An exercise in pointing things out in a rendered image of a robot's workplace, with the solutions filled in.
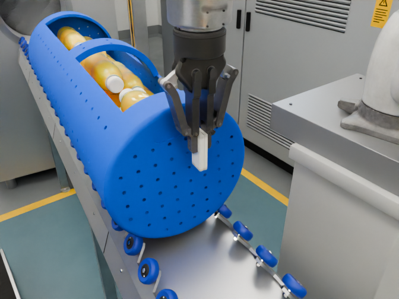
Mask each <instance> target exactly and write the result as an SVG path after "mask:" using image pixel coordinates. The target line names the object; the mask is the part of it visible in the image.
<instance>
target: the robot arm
mask: <svg viewBox="0 0 399 299"><path fill-rule="evenodd" d="M166 5H167V20H168V23H169V24H171V25H172V26H175V27H174V28H173V52H174V56H175V60H174V63H173V65H172V72H171V73H170V74H169V75H168V76H167V77H165V78H163V77H160V78H159V79H158V84H159V85H160V86H161V88H162V89H163V90H164V92H165V94H166V98H167V101H168V104H169V107H170V111H171V114H172V117H173V121H174V124H175V127H176V130H177V131H179V132H180V133H181V134H182V135H183V136H187V137H188V149H189V150H190V152H192V164H193V165H194V166H195V167H196V168H197V169H198V170H199V171H203V170H207V152H208V149H209V148H211V136H212V135H214V134H215V130H214V128H216V127H218V128H219V127H221V126H222V124H223V121H224V116H225V113H226V109H227V104H228V101H229V97H230V92H231V89H232V85H233V82H234V81H235V79H236V77H237V75H238V73H239V71H238V69H236V68H234V67H232V66H230V65H227V64H226V59H225V57H224V52H225V51H226V28H225V27H224V26H227V25H228V24H230V23H231V21H232V6H233V0H166ZM177 79H178V80H179V81H180V82H181V83H182V85H183V90H184V92H185V114H184V111H183V107H182V103H181V99H180V97H179V93H178V92H177V90H176V89H178V83H177ZM217 79H218V81H217ZM216 81H217V86H216ZM337 106H338V108H340V109H342V110H344V111H346V112H348V113H350V114H351V115H350V116H348V117H345V118H343V119H341V122H340V126H341V127H342V128H344V129H348V130H353V131H357V132H361V133H364V134H367V135H370V136H373V137H376V138H379V139H382V140H384V141H388V142H392V143H394V144H397V145H399V10H398V11H396V12H395V13H393V15H392V16H391V17H390V18H389V20H388V21H387V22H386V24H385V25H384V27H383V28H382V30H381V32H380V34H379V36H378V38H377V40H376V42H375V45H374V48H373V51H372V54H371V57H370V61H369V65H368V69H367V72H366V77H365V83H364V89H363V95H362V98H361V99H355V98H345V97H342V98H340V101H338V104H337ZM200 127H201V128H200Z"/></svg>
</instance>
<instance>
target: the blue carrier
mask: <svg viewBox="0 0 399 299"><path fill-rule="evenodd" d="M64 26H70V27H72V28H74V29H75V30H76V31H78V32H79V33H80V34H81V35H82V36H88V37H91V38H92V40H88V41H86V42H83V43H81V44H79V45H77V46H76V47H74V48H72V49H71V50H70V51H68V49H67V48H66V47H65V46H64V45H63V44H62V43H61V42H60V41H59V39H58V38H57V32H58V30H59V29H60V28H61V27H64ZM87 26H88V27H87ZM78 28H80V29H78ZM104 51H106V53H107V54H108V55H109V56H111V57H112V58H113V59H114V60H115V61H118V62H120V63H122V64H123V65H125V66H126V67H127V68H128V69H129V70H130V71H132V72H133V73H134V74H135V75H136V76H137V77H138V78H140V80H141V81H142V83H143V85H145V86H146V87H147V88H148V89H149V90H150V91H151V92H152V93H154V95H152V96H149V97H146V98H144V99H142V100H140V101H139V102H137V103H135V104H133V105H132V106H131V107H129V108H128V109H126V110H125V111H124V112H122V111H121V110H120V108H119V107H118V106H117V105H116V104H115V103H114V102H113V101H112V100H111V98H110V97H109V96H108V95H107V94H106V93H105V92H104V91H103V89H102V88H101V87H100V86H99V85H98V83H97V82H95V80H94V79H93V78H92V77H91V76H90V74H89V73H88V72H87V71H86V70H85V69H84V68H83V67H82V66H81V64H80V62H81V61H83V60H84V59H85V58H87V57H89V56H91V55H93V54H96V53H99V52H104ZM28 55H29V60H30V63H31V65H32V67H33V69H34V71H35V73H36V75H37V77H38V79H39V81H40V83H41V85H42V87H43V89H44V91H45V93H46V94H47V96H48V98H49V100H50V102H51V104H52V106H53V108H54V109H55V112H56V114H57V115H58V117H59V119H60V121H61V123H62V125H63V127H64V129H65V131H66V133H67V134H68V136H69V138H70V140H71V142H72V144H73V146H74V148H75V150H76V152H77V154H78V156H79V158H80V159H81V161H82V163H83V165H84V167H85V169H86V171H87V173H88V175H89V176H90V178H91V181H92V182H93V184H94V186H95V188H96V190H97V192H98V194H99V196H100V198H101V200H102V201H103V203H104V205H105V207H106V209H107V211H108V213H109V215H110V216H111V218H112V219H113V220H114V222H116V223H117V225H118V226H120V227H121V228H122V229H123V230H125V231H127V232H129V233H131V234H133V235H136V236H139V237H145V238H165V237H170V236H175V235H177V234H180V233H184V232H186V231H188V230H190V229H192V228H194V227H196V226H198V225H199V224H201V223H202V222H204V221H205V220H206V219H208V218H209V217H210V216H212V214H213V213H215V212H216V211H217V210H218V209H219V208H220V207H221V206H222V204H224V202H225V201H226V200H227V198H228V197H229V196H230V194H231V193H232V191H233V189H234V188H235V186H236V183H237V182H238V179H239V176H240V174H241V171H242V167H243V162H244V156H245V146H244V141H243V136H242V133H241V131H240V128H239V126H238V124H237V123H236V121H235V120H234V118H232V117H231V115H229V114H228V112H226V113H225V116H224V121H223V124H222V126H221V127H219V128H218V127H216V128H214V130H215V134H214V135H212V136H211V148H209V149H208V152H207V170H203V171H199V170H198V169H197V168H196V167H195V166H194V165H193V164H192V152H190V150H189V149H188V137H187V136H183V135H182V134H181V133H180V132H179V131H177V130H176V127H175V124H174V121H173V117H172V114H171V111H170V107H169V104H168V101H167V98H166V94H165V92H164V90H163V89H162V88H161V86H160V85H159V84H158V79H159V78H160V77H161V76H160V75H159V74H158V72H157V69H156V68H155V66H154V65H153V63H152V62H151V60H149V58H148V57H146V55H144V54H143V53H141V52H140V51H139V50H137V49H136V48H134V47H133V46H131V45H130V44H127V43H125V42H123V41H121V40H117V39H112V38H111V36H110V34H109V33H108V32H107V30H106V29H105V28H104V27H103V26H102V25H101V24H99V23H98V22H97V21H95V20H94V19H92V18H91V17H89V16H88V15H85V14H82V13H80V12H74V11H62V12H57V13H54V14H52V15H50V16H48V17H46V18H45V19H43V20H42V21H41V22H40V23H38V25H37V26H36V28H35V29H34V30H33V32H32V34H31V37H30V41H29V44H28ZM133 55H134V56H133ZM135 56H136V57H137V58H136V57H135Z"/></svg>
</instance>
